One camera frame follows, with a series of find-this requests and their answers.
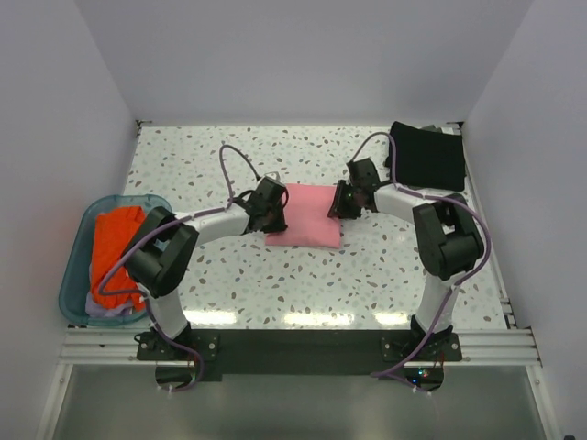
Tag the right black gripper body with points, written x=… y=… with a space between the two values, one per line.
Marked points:
x=356 y=190

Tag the aluminium frame rail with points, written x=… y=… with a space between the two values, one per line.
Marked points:
x=507 y=346

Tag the folded black t-shirt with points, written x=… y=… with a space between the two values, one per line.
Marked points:
x=400 y=133

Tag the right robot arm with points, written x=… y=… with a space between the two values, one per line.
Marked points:
x=448 y=240

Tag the pink t-shirt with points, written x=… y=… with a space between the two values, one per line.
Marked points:
x=306 y=216

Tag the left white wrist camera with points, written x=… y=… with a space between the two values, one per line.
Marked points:
x=274 y=175

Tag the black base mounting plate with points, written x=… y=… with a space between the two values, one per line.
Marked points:
x=210 y=355

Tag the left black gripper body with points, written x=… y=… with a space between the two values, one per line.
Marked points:
x=271 y=213

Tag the orange t-shirt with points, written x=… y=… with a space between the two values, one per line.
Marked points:
x=112 y=233

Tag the teal plastic basket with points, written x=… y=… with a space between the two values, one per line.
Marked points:
x=76 y=279

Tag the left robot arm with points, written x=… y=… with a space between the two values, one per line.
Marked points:
x=158 y=255

